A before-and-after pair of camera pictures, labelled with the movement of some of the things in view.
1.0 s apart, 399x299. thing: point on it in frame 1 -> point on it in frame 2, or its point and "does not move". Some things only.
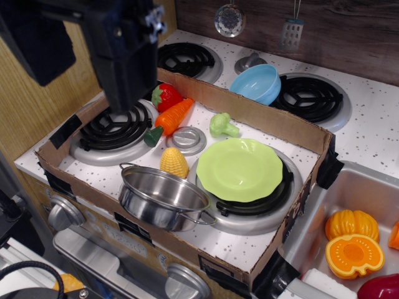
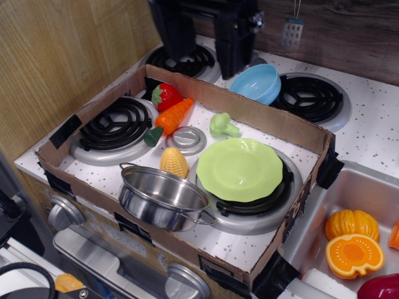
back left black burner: [185, 58] does not move
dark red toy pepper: [381, 287] does not move
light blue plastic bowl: [260, 82] does not move
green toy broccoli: [220, 124] does not move
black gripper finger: [41, 42] -> [177, 22]
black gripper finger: [123, 37] -> [236, 22]
